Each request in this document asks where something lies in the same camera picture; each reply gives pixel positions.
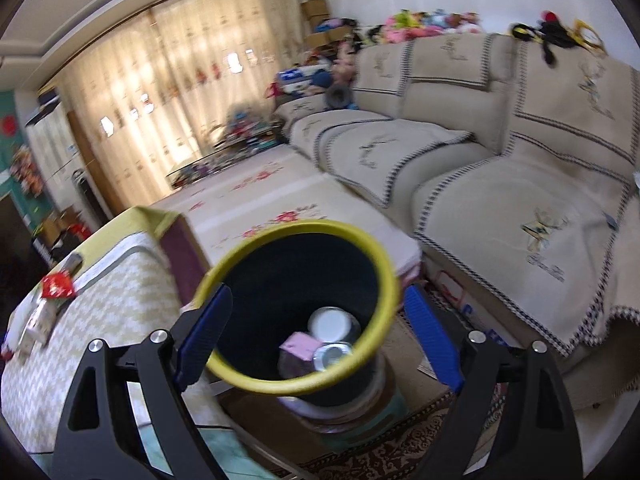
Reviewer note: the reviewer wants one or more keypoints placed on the yellow rimmed dark bin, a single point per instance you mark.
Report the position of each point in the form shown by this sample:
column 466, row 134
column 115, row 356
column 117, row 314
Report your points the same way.
column 280, row 280

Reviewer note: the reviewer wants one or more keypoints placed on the cream embroidered curtain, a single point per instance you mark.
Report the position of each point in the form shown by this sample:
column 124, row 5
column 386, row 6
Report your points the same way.
column 115, row 150
column 225, row 35

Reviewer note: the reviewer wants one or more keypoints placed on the row of plush toys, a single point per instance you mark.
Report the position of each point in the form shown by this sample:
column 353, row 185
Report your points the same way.
column 415, row 25

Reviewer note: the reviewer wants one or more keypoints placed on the black and yellow plush toy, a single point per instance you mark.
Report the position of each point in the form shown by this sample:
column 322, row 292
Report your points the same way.
column 550, row 35

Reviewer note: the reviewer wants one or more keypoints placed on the black tower fan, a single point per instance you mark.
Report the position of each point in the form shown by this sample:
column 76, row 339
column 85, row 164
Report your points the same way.
column 87, row 195

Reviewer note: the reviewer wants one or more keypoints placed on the stack of cardboard boxes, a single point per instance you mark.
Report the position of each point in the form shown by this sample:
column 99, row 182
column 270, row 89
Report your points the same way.
column 315, row 12

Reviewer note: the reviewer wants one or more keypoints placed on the grey neck pillow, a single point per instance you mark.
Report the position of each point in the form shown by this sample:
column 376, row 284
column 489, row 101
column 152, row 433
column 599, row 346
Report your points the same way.
column 339, row 96

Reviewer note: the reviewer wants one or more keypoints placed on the pink box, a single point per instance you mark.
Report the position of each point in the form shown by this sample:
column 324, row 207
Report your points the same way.
column 300, row 345

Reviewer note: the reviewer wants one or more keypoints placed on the grey oblong packet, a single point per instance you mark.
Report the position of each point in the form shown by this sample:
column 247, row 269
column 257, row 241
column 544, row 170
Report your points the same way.
column 73, row 264

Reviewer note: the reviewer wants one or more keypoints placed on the black flat television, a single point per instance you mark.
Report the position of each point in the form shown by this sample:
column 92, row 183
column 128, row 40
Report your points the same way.
column 15, row 240

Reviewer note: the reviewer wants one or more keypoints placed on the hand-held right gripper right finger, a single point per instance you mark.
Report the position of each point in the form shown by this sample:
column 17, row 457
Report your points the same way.
column 430, row 335

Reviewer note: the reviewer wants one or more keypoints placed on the green and white cup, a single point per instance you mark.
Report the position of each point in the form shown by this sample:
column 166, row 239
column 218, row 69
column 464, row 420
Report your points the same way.
column 332, row 356

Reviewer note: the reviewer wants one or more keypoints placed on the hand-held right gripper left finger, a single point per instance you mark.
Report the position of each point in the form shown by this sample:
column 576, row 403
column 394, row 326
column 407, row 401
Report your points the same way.
column 202, row 340

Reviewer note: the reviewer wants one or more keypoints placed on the red round wall ornament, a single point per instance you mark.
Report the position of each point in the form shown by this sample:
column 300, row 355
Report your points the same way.
column 7, row 125

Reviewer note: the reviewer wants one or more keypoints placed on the red snack packet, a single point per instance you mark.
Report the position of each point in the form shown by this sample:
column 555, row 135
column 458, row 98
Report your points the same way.
column 57, row 284

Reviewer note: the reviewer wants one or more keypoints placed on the clear plastic bag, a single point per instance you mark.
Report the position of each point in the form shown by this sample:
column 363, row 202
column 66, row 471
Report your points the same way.
column 12, row 325

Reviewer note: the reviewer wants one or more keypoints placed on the artificial flower decoration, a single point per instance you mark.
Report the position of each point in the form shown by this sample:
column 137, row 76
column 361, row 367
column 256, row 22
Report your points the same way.
column 27, row 170

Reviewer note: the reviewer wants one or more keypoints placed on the beige sofa with covers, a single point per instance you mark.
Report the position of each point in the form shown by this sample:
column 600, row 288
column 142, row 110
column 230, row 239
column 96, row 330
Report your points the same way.
column 450, row 170

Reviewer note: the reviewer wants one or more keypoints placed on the floral cream sheet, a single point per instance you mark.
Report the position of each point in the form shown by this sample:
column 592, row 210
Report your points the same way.
column 280, row 195

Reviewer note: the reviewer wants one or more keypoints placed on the red box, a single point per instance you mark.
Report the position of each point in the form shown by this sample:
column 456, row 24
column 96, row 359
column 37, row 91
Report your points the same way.
column 79, row 232

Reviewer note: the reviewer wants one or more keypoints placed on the glass coffee table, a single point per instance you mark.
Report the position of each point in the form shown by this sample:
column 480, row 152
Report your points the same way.
column 210, row 167

